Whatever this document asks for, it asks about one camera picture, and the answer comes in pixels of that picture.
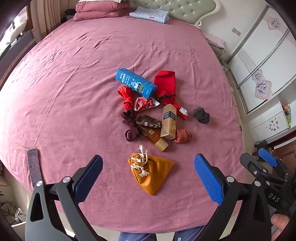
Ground person's blue pants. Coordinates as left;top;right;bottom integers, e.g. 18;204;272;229
119;226;206;241

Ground white nightstand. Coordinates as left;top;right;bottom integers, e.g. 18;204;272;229
248;102;292;142

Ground red flat packet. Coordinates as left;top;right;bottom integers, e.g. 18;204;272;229
172;103;189;120

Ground orange striped sock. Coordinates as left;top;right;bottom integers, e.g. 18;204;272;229
172;128;192;144

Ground person's right hand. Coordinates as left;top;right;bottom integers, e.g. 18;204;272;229
271;214;292;235

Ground blue printed box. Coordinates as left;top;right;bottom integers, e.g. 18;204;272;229
116;68;158;99

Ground mustard drawstring pouch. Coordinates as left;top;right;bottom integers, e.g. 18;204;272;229
128;144;174;196

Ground pink floral bedding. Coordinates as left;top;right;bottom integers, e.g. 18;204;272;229
205;32;226;54

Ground window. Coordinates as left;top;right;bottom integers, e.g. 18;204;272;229
0;14;30;58

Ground tangled cables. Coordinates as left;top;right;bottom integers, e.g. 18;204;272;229
0;200;26;225

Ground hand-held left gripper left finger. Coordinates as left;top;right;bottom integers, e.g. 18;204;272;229
24;155;103;241

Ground knotted red cloth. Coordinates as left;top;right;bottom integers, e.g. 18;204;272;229
117;86;136;111

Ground dark grey balled sock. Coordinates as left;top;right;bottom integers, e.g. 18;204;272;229
193;107;210;124

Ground gold and black box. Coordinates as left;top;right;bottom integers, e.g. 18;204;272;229
160;104;177;141

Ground white floral wardrobe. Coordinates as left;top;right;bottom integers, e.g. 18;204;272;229
228;6;296;114

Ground pink bed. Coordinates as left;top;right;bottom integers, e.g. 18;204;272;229
0;13;247;234

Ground long red sock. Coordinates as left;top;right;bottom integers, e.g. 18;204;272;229
154;70;176;105

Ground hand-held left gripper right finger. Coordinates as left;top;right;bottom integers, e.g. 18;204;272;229
194;153;272;241

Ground red snack wrapper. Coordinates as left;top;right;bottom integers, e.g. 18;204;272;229
134;97;160;113

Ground green tufted headboard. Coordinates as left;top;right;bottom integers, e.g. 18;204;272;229
129;0;222;27

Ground beige curtain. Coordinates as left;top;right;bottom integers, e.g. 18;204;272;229
35;0;77;40

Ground dark window ledge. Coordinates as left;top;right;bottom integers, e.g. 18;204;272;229
0;30;36;79

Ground brown and gold box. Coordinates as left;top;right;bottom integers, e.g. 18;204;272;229
144;128;169;152

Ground brown lettered sock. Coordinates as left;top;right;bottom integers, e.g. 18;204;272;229
135;114;162;132

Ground folded light blue blanket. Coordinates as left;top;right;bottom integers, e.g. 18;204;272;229
129;6;169;24

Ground folded pink quilt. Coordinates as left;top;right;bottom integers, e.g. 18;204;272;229
73;1;130;22

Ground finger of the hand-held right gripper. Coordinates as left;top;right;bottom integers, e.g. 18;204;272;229
240;152;269;184
254;140;288;180

